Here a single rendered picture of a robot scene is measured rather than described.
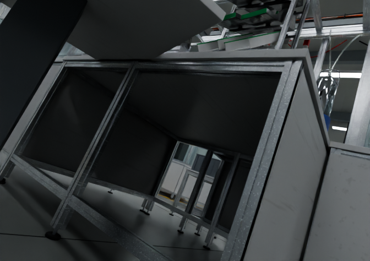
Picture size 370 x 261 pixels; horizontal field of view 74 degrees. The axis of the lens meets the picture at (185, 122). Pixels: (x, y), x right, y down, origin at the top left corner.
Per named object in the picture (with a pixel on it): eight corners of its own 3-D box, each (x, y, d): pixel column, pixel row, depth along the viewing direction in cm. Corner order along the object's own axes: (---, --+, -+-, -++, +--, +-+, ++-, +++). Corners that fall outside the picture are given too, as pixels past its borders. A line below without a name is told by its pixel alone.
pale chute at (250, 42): (250, 48, 100) (249, 37, 99) (225, 52, 110) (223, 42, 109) (283, 39, 118) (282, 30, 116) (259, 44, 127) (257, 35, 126)
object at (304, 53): (305, 56, 69) (308, 48, 69) (61, 59, 162) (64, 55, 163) (336, 179, 174) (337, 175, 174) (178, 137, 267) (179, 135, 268)
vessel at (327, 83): (328, 113, 155) (342, 63, 164) (304, 110, 163) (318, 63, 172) (330, 123, 165) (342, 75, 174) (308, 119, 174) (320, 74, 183)
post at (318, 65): (293, 161, 186) (335, 15, 219) (287, 159, 189) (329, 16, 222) (294, 163, 190) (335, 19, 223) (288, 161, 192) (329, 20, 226)
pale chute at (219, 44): (219, 49, 110) (217, 39, 109) (198, 53, 120) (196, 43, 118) (254, 41, 127) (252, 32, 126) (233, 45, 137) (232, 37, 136)
